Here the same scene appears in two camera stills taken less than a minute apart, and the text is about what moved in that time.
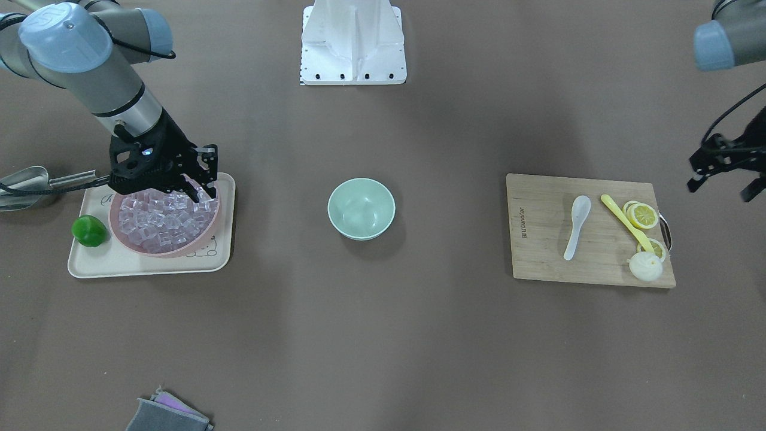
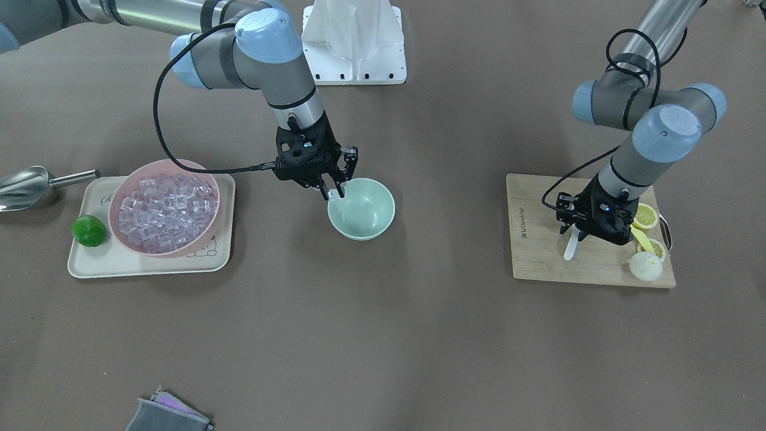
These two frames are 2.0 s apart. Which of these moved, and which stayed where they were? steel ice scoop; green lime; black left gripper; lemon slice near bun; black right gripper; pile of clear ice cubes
Moved: black right gripper; black left gripper
Stayed: pile of clear ice cubes; green lime; steel ice scoop; lemon slice near bun
